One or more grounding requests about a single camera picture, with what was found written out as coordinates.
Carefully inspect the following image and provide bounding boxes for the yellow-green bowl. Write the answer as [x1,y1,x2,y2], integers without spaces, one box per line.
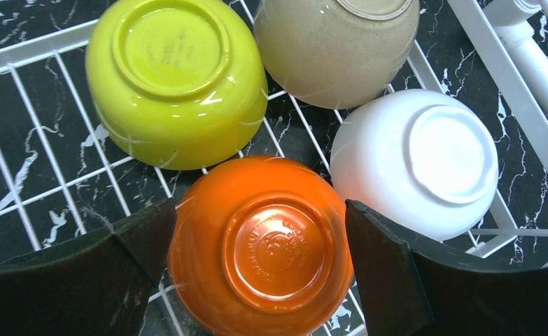
[85,0,268,170]

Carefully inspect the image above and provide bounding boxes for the orange bowl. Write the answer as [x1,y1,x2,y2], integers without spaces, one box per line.
[167,155,353,335]

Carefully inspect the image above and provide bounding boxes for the white pipe camera frame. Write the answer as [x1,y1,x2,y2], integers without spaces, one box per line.
[484,0,548,117]

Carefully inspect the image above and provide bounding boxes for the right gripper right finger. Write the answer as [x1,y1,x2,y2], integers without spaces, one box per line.
[346,200,548,335]

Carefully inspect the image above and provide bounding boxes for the beige bowl white inside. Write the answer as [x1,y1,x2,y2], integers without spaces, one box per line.
[253,0,420,109]

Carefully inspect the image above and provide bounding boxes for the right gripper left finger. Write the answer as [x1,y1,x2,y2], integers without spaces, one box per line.
[0,198,176,335]

